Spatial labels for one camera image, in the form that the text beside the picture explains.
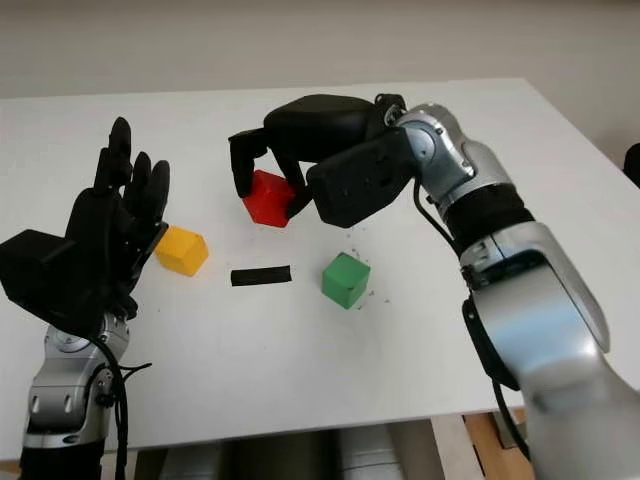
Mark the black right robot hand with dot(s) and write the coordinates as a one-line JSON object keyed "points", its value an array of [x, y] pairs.
{"points": [[325, 125]]}

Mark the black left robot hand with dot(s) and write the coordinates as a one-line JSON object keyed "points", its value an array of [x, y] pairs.
{"points": [[95, 225]]}

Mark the yellow wooden block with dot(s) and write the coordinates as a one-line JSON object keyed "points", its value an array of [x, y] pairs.
{"points": [[180, 252]]}

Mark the red wooden block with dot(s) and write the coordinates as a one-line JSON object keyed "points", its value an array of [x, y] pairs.
{"points": [[267, 205]]}

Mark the green wooden block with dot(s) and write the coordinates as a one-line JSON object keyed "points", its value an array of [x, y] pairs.
{"points": [[342, 282]]}

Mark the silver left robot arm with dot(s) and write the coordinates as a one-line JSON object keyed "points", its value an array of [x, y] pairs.
{"points": [[55, 380]]}

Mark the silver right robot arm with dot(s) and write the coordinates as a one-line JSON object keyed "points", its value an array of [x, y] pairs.
{"points": [[540, 310]]}

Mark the black tape strip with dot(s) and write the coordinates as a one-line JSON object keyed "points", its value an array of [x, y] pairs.
{"points": [[260, 276]]}

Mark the black object beside table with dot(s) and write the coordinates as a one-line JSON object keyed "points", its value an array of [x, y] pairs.
{"points": [[632, 165]]}

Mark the white table leg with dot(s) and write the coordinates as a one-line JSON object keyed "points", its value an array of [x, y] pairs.
{"points": [[452, 450]]}

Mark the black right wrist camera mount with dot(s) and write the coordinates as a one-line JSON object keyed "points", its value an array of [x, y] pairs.
{"points": [[360, 180]]}

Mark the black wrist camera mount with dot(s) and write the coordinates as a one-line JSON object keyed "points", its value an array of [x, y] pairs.
{"points": [[45, 280], [360, 180]]}

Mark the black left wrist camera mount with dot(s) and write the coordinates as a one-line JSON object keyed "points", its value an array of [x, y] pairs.
{"points": [[45, 280]]}

